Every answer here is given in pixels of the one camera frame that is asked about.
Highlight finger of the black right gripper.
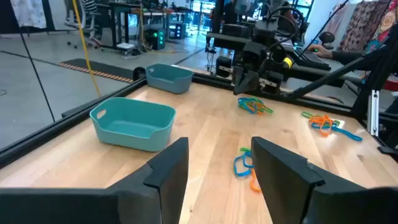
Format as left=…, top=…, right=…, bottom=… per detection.
left=259, top=72, right=284, bottom=95
left=233, top=65, right=261, bottom=96

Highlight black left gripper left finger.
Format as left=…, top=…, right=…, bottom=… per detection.
left=105, top=136, right=190, bottom=224

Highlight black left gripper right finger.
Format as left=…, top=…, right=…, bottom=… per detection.
left=251, top=136, right=366, bottom=224

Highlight blue rubber band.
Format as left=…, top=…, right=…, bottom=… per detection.
left=310, top=122, right=364, bottom=142
left=238, top=98, right=261, bottom=114
left=243, top=154, right=255, bottom=169
left=233, top=154, right=253, bottom=177

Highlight orange rubber band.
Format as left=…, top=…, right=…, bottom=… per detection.
left=319, top=121, right=333, bottom=138
left=308, top=114, right=335, bottom=127
left=252, top=101, right=269, bottom=116
left=250, top=167, right=262, bottom=193

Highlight person's forearm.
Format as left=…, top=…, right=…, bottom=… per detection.
left=330, top=49, right=379, bottom=68

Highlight black keyboard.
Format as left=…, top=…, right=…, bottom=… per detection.
left=292, top=47, right=332, bottom=72

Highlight person's hand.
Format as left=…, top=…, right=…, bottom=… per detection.
left=306, top=44, right=334, bottom=60

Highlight light teal plastic basket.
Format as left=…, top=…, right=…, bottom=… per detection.
left=89, top=97, right=177, bottom=152

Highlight black round device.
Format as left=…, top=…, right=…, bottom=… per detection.
left=318, top=30, right=336, bottom=50

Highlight dark teal plastic basket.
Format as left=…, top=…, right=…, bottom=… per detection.
left=145, top=63, right=195, bottom=95

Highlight pink cloth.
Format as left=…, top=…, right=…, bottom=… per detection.
left=323, top=2, right=348, bottom=35

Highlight black computer tower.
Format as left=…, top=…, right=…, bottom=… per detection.
left=169, top=21, right=187, bottom=40

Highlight black computer green lights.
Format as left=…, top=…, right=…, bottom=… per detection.
left=145, top=27, right=167, bottom=51

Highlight brown floral cloth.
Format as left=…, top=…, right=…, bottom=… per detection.
left=338, top=0, right=388, bottom=53

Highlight red object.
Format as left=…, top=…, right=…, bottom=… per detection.
left=381, top=79, right=398, bottom=93

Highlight colourful patterned cloth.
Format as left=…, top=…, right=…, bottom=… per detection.
left=364, top=7, right=398, bottom=54

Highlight white floor box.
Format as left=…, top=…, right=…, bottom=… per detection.
left=116, top=42, right=136, bottom=52

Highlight black orange-striped floor mat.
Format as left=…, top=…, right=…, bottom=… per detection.
left=58, top=58, right=135, bottom=84

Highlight black desk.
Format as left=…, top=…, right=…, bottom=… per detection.
left=95, top=1, right=193, bottom=50

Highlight grey office chair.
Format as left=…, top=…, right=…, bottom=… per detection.
left=63, top=0, right=104, bottom=50

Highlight person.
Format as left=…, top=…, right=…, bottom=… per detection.
left=80, top=0, right=98, bottom=14

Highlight black partition panel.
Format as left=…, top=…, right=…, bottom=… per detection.
left=0, top=0, right=56, bottom=34

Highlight white patterned cloth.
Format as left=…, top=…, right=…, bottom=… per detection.
left=10, top=0, right=47, bottom=29

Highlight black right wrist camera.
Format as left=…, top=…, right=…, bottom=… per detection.
left=252, top=19, right=279, bottom=42

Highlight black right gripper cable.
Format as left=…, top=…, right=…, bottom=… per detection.
left=266, top=5, right=307, bottom=50

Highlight silver aluminium bracket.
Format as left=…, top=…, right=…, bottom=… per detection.
left=367, top=89, right=381, bottom=138

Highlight yellow cable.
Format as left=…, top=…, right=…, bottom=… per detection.
left=72, top=0, right=102, bottom=98

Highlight thin black cable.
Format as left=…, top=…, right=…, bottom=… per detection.
left=17, top=26, right=56, bottom=123

